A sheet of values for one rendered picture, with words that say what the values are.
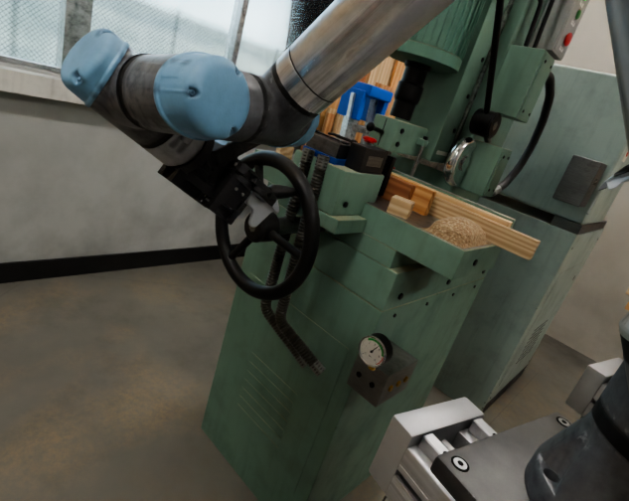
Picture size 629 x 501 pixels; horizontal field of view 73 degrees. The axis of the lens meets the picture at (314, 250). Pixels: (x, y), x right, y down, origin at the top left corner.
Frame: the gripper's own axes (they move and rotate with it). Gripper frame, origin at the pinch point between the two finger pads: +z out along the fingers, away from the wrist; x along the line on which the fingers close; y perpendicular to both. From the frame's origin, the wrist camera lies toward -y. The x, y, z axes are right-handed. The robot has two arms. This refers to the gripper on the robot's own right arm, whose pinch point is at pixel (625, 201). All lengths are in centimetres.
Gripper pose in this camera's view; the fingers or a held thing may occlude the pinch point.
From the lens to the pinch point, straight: 145.8
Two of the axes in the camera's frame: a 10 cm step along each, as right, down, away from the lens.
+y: -5.7, 6.2, -5.4
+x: 8.1, 5.1, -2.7
